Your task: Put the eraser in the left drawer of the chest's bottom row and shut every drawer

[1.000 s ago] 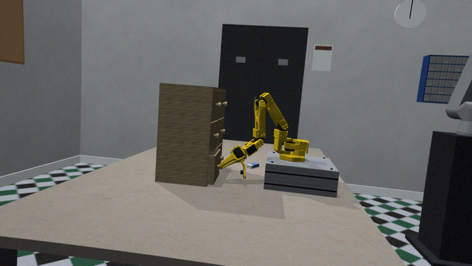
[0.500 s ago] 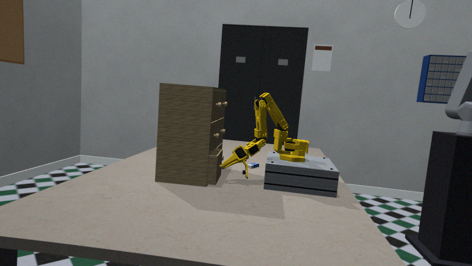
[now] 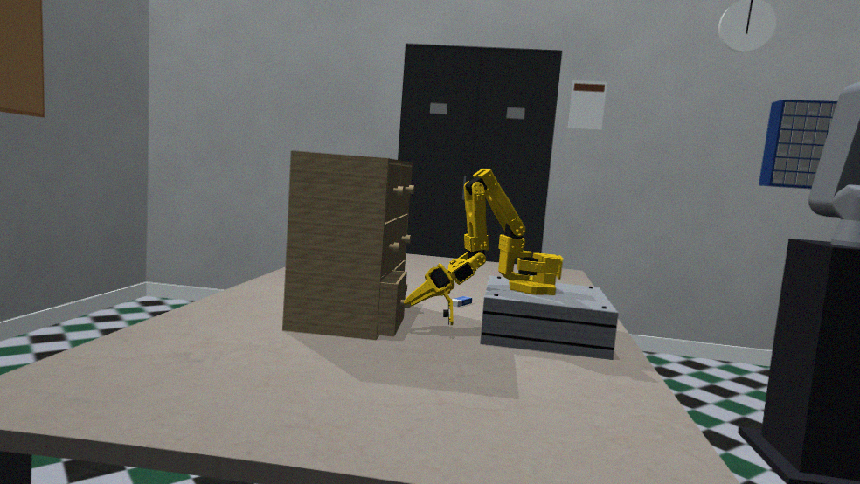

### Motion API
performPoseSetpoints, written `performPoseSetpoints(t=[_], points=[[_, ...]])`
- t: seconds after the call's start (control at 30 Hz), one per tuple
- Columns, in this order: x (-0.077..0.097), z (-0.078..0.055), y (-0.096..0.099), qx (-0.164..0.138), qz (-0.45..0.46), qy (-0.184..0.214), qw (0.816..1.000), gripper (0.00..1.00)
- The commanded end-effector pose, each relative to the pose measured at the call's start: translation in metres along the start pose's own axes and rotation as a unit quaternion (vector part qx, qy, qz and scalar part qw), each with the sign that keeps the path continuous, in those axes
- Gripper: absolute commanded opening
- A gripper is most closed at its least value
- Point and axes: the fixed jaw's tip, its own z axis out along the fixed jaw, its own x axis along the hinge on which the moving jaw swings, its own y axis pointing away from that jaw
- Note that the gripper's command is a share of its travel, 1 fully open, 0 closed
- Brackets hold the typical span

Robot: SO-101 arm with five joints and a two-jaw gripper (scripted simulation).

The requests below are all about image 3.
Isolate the white and blue eraser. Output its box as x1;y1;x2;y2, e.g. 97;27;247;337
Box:
452;296;472;307

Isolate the brown wooden chest of drawers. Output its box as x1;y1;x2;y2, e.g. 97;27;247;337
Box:
282;151;413;340

